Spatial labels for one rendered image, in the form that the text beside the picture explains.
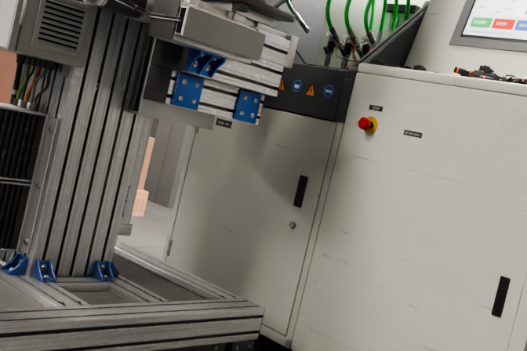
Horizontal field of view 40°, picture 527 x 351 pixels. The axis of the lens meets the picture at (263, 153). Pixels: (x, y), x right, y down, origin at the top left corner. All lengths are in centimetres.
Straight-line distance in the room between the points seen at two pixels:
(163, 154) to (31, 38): 353
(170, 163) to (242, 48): 341
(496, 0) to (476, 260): 85
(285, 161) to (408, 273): 58
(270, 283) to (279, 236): 15
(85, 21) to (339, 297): 106
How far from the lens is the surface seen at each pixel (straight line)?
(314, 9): 304
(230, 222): 250
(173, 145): 512
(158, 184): 520
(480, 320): 194
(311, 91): 232
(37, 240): 189
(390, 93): 214
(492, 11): 236
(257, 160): 244
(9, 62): 429
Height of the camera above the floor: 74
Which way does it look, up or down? 2 degrees down
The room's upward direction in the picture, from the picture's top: 13 degrees clockwise
